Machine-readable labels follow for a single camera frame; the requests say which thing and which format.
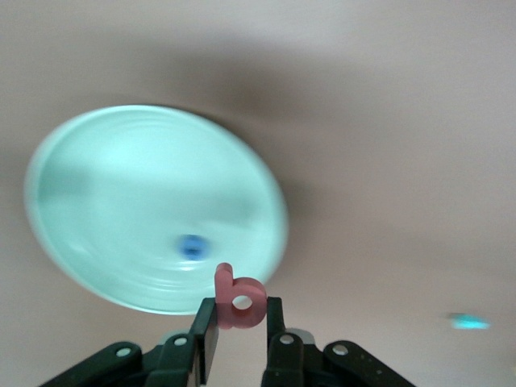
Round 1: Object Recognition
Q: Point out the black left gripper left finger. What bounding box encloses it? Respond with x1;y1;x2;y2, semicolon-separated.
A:
144;298;221;387

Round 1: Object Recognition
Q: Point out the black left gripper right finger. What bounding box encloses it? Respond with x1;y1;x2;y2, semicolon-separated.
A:
260;297;327;387

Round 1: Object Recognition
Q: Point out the pink letter b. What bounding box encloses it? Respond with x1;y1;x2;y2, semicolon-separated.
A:
213;262;268;331

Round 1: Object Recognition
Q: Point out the blue letter o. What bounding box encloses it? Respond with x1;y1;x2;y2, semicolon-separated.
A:
175;234;211;261

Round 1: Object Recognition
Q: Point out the teal letter j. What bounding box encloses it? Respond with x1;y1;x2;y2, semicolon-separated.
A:
449;312;492;331

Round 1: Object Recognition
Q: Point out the light green round plate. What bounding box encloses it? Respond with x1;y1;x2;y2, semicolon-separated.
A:
23;105;290;316

